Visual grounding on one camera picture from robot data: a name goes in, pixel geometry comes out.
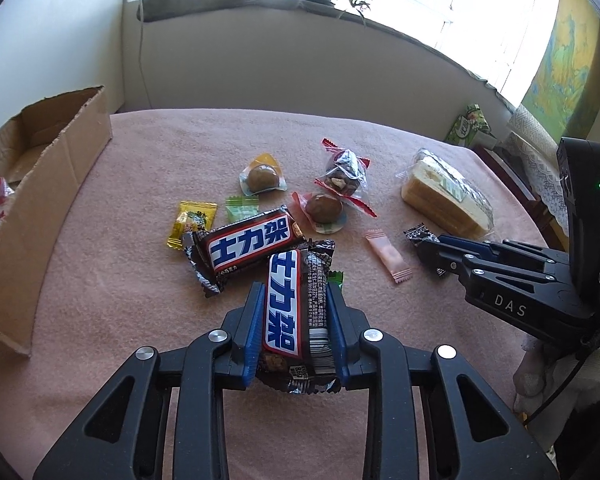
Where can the sandwich cake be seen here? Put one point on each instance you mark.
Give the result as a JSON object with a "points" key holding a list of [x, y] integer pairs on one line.
{"points": [[440, 195]]}

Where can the yellow candy packet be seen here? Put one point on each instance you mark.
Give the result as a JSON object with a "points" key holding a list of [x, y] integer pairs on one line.
{"points": [[192, 222]]}

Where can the cardboard box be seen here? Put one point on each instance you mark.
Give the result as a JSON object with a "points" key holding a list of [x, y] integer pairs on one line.
{"points": [[40, 210]]}

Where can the round pastry in red wrapper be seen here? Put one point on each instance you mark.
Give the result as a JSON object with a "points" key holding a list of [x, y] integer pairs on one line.
{"points": [[324, 207]]}

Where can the dark wooden furniture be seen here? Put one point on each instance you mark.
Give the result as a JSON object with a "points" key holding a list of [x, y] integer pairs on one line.
{"points": [[510, 170]]}

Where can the red and white snack packet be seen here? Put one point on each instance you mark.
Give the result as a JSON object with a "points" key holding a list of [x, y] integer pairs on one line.
{"points": [[1, 195]]}

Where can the small black candy packet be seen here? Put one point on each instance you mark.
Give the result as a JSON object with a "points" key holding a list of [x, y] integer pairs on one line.
{"points": [[420, 234]]}

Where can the grey window sill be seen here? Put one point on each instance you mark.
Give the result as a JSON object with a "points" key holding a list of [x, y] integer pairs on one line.
{"points": [[330, 12]]}

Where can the brown chocolate bar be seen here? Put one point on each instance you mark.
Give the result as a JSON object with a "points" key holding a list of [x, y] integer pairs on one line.
{"points": [[285, 310], [250, 245]]}

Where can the round pastry in orange wrapper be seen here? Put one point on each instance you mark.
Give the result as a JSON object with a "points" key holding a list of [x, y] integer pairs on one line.
{"points": [[262, 176]]}

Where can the white framed window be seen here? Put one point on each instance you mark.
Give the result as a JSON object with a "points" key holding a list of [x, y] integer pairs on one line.
{"points": [[430, 5]]}

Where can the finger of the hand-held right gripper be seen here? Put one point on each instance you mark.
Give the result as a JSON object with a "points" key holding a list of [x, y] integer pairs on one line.
{"points": [[437, 257], [467, 242]]}

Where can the white lace cloth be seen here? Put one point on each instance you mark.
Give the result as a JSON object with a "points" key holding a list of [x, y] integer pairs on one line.
{"points": [[535, 160]]}

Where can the person's right hand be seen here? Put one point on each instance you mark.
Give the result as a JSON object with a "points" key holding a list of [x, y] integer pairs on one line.
{"points": [[555, 375]]}

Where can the nut snack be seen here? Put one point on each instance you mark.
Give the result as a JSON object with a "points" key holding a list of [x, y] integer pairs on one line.
{"points": [[342, 170]]}

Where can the pink candy packet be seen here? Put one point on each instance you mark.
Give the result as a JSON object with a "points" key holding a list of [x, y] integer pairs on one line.
{"points": [[387, 255]]}

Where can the green paper box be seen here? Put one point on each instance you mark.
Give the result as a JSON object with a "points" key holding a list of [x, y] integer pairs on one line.
{"points": [[467, 125]]}

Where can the green yellow wall poster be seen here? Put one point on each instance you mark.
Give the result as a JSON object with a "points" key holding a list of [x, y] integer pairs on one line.
{"points": [[565, 75]]}

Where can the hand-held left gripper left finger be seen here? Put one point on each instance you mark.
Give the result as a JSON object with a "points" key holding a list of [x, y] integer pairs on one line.
{"points": [[257, 330]]}

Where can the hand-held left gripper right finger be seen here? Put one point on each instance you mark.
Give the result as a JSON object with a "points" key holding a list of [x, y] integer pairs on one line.
{"points": [[337, 330]]}

